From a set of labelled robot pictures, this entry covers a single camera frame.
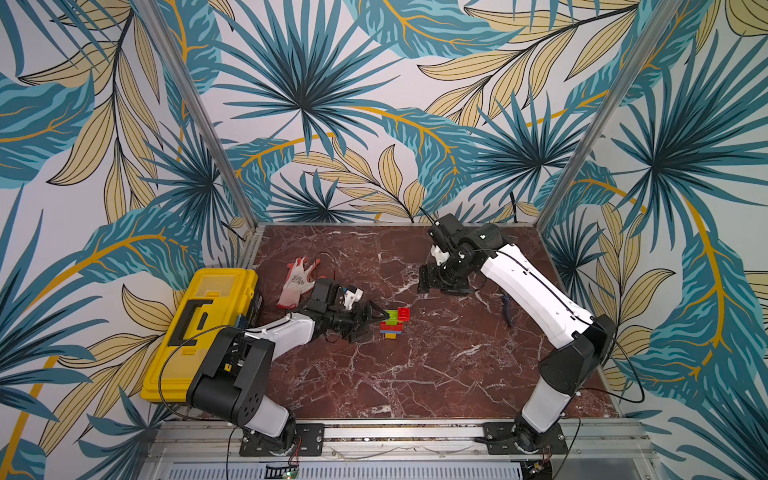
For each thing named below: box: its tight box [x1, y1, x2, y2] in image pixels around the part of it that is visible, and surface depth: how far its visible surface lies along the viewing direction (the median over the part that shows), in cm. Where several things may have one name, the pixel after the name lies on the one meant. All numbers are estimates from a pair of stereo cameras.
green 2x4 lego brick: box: [385, 310, 403, 326], surface depth 84 cm
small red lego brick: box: [398, 307, 411, 322], surface depth 82 cm
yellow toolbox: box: [140, 268, 263, 403], surface depth 80 cm
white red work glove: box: [277, 256, 326, 309], surface depth 102 cm
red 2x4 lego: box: [379, 322, 404, 331], surface depth 85 cm
